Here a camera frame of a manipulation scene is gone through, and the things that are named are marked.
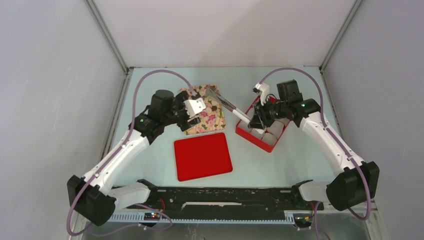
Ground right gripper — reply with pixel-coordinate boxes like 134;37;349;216
248;97;288;130

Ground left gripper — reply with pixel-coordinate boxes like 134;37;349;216
162;91;201;132

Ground metal tongs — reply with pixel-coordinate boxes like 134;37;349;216
205;86;251;124

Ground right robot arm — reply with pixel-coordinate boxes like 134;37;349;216
248;80;380;211

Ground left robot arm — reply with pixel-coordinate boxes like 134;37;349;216
67;89;206;226

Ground red chocolate box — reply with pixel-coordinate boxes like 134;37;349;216
235;94;297;154

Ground floral tray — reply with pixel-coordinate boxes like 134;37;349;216
183;84;227;136

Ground red box lid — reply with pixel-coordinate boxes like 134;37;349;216
173;132;233;182

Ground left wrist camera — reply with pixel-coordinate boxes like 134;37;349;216
183;97;206;118

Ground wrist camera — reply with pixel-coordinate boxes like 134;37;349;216
252;82;270;106
183;97;206;118

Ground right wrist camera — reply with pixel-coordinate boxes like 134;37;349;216
252;82;270;106

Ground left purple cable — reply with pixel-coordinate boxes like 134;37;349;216
66;69;196;238

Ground purple cable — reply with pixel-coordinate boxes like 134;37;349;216
258;67;373;240
66;69;196;238

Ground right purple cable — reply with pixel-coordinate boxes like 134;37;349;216
258;67;373;240

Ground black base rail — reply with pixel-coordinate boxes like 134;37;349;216
145;187;324;222

